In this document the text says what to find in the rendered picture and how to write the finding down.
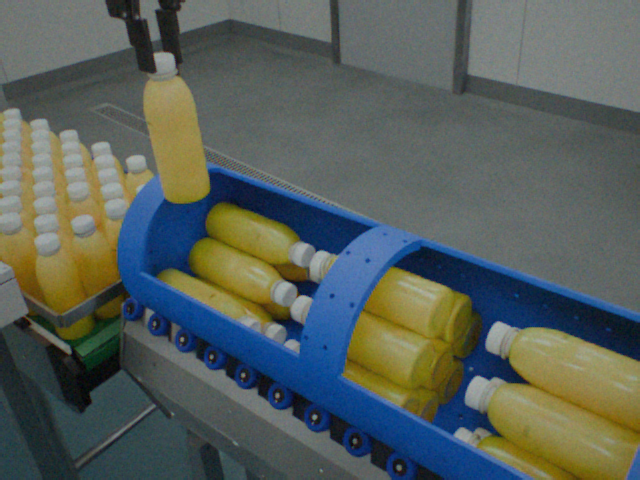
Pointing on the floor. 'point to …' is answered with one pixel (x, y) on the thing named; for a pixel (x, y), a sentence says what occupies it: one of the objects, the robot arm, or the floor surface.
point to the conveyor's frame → (63, 389)
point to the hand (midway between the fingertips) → (156, 42)
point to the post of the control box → (25, 418)
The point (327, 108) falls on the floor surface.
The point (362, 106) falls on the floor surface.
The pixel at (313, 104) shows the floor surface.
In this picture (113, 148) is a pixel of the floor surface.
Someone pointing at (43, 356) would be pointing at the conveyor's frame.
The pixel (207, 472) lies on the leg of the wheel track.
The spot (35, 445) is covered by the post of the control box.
